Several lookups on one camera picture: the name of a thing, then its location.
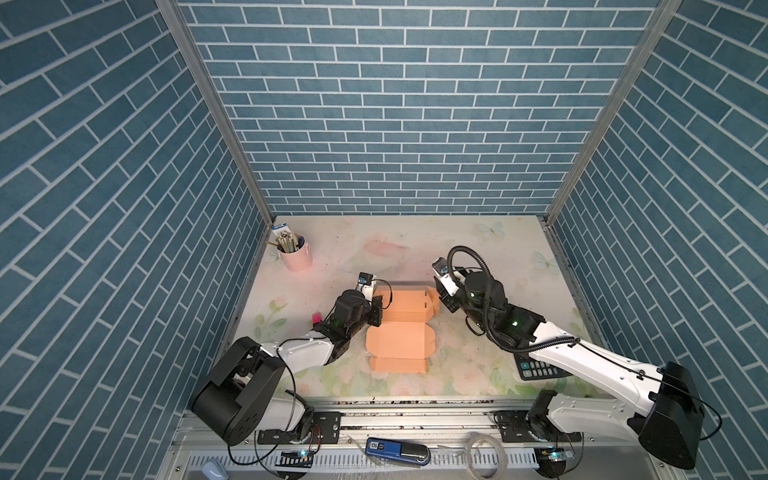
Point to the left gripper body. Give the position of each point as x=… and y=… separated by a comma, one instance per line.
x=370, y=317

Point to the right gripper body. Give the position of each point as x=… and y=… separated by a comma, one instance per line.
x=461, y=300

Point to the pink paper box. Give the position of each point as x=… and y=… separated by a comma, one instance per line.
x=404, y=341

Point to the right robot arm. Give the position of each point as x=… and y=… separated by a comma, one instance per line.
x=658, y=407

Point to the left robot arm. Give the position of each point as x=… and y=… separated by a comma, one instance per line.
x=239, y=396

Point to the pink pen cup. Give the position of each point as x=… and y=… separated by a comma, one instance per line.
x=299, y=260

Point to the black calculator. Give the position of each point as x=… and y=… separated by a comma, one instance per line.
x=533, y=370

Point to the blue handheld device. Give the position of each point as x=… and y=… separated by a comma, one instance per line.
x=399, y=451

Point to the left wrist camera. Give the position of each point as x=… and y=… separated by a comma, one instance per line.
x=366, y=280

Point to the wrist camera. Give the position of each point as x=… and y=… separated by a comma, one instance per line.
x=366, y=280
x=442, y=273

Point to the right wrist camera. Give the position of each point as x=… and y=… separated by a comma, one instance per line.
x=442, y=273

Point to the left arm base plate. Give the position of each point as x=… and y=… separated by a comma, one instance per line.
x=323, y=427

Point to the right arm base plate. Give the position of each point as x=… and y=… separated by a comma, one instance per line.
x=515, y=427

